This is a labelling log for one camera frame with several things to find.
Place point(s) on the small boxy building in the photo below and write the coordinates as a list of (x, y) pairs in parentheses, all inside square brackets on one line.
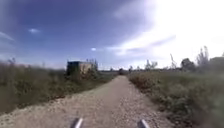
[(79, 67)]

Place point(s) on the pale gravel dirt path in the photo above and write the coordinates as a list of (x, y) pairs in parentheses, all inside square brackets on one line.
[(110, 103)]

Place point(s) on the robot's own part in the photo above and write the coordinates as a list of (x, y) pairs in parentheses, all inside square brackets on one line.
[(78, 123), (143, 123)]

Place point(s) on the tall weeds verge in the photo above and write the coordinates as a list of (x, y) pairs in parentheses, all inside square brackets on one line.
[(180, 93), (30, 85)]

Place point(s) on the row of trees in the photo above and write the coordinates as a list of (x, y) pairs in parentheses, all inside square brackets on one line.
[(188, 64)]

